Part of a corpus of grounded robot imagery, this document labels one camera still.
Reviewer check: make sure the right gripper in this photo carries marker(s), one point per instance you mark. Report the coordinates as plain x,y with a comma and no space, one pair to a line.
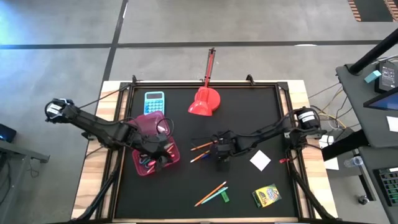
224,147

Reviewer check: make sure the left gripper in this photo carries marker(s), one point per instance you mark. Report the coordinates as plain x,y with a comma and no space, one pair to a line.
152,144

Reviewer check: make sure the orange pencil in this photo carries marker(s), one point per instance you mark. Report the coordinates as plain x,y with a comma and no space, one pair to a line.
202,145
210,193
199,157
170,147

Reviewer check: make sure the blue pen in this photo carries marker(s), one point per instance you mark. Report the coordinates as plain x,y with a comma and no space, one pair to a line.
205,156

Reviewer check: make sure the light teal pen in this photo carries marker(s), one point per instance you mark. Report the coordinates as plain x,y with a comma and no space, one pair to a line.
215,195

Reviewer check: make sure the green eraser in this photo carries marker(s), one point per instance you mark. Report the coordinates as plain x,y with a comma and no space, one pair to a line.
225,197

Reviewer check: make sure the white sticky note pad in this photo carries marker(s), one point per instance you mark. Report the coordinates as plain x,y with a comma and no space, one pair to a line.
260,160

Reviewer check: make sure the pink plastic pencil box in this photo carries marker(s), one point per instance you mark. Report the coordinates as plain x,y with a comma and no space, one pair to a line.
146,121

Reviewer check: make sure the yellow green crayon box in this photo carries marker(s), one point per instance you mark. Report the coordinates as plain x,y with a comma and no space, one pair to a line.
266,196

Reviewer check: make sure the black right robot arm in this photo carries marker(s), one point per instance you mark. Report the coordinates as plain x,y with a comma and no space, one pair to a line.
267,133

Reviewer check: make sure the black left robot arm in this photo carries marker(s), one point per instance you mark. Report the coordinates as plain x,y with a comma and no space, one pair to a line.
93,124

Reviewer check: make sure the black table mat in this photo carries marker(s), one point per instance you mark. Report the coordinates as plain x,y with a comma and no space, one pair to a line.
186,183

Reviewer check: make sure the teal calculator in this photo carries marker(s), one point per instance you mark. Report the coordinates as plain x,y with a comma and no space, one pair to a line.
154,102

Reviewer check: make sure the red desk lamp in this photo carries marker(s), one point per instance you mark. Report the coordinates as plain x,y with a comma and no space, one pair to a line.
205,101

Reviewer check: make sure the white paper sheet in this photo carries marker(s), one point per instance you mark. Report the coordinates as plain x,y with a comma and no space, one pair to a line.
326,143
332,164
393,124

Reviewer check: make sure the black desk crossbar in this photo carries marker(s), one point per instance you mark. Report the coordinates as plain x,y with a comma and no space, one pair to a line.
345,146

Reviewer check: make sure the clear water bottle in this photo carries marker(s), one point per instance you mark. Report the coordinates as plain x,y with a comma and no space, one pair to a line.
354,161

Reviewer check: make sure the grey metal desk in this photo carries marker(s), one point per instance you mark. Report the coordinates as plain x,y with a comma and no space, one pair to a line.
18,152

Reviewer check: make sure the black caster wheel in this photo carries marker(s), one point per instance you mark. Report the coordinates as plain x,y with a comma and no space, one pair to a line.
363,200

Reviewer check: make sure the grey side desk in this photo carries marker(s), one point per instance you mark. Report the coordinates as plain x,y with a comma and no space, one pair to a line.
357,93

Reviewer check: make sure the dark electronic device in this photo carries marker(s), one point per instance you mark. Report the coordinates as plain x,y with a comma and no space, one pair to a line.
6,133

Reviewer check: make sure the black keyboard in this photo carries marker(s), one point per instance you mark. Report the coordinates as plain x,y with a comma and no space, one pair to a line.
390,186

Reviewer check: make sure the black flat screen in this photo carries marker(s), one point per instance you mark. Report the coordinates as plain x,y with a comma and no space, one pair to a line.
384,102

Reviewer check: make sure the teal block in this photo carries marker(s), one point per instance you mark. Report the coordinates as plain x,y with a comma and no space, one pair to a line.
372,76

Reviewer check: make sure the black power adapter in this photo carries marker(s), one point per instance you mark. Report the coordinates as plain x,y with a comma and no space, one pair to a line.
387,76

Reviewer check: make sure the black round pole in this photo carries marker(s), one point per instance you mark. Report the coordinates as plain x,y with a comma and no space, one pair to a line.
373,53

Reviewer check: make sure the black floor mat striped edges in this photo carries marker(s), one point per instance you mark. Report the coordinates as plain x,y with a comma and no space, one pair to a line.
373,9

